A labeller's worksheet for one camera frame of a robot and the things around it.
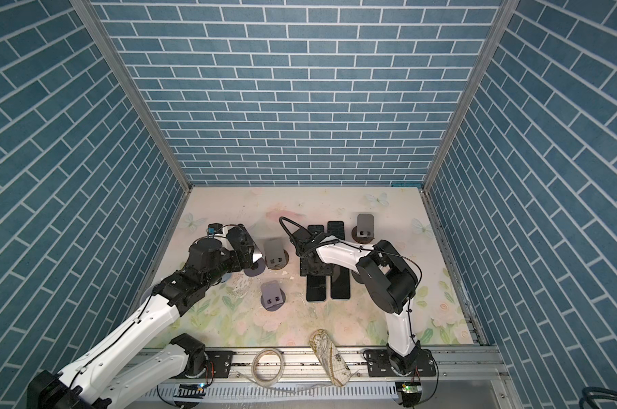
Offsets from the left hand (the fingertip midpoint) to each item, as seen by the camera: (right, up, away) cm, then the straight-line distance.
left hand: (244, 248), depth 80 cm
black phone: (+22, +4, +25) cm, 34 cm away
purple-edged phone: (+23, -15, +9) cm, 29 cm away
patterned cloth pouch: (+27, -30, -8) cm, 41 cm away
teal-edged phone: (+31, -14, +11) cm, 36 cm away
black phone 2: (+31, +4, +29) cm, 43 cm away
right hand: (+21, -10, +14) cm, 27 cm away
